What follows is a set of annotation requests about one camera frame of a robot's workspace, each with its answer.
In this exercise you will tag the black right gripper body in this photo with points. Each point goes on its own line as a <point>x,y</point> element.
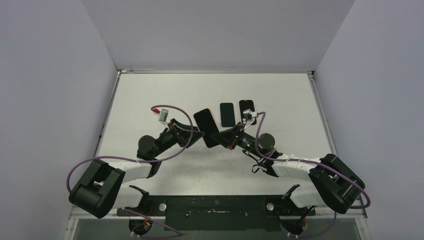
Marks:
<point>237,133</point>

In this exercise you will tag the black phone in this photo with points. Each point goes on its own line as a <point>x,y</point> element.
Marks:
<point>227,115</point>

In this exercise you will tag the black phone case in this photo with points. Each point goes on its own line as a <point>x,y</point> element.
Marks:
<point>244,105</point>

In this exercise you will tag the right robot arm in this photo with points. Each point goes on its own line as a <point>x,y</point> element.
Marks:
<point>332,183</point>

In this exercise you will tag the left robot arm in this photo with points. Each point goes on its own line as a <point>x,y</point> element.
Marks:
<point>101,187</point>

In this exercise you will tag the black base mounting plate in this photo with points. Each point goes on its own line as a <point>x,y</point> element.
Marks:
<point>220,212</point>

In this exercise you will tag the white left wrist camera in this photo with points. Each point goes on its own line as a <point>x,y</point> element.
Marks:
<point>163,116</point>

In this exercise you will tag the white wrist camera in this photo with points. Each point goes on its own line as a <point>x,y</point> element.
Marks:
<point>163,116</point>
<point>247,116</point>

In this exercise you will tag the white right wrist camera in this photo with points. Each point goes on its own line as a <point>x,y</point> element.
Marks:
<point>247,116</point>

